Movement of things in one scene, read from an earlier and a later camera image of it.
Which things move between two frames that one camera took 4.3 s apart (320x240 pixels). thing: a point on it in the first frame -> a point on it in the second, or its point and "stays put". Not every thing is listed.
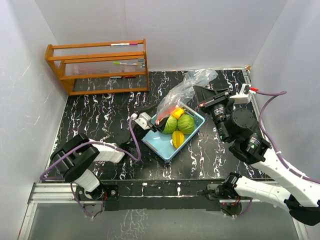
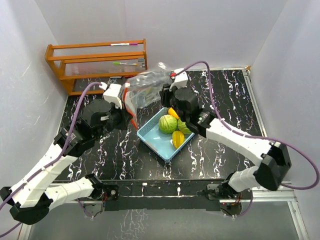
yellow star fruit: (178, 138) stays put
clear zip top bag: (184, 92) -> (142, 88)
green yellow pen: (125, 63) stays put
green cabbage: (186, 124) stays put
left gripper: (159, 126) -> (125, 117)
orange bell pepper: (177, 112) stays put
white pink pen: (123, 44) stays put
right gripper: (206, 98) -> (165, 94)
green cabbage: (170, 126) stays put
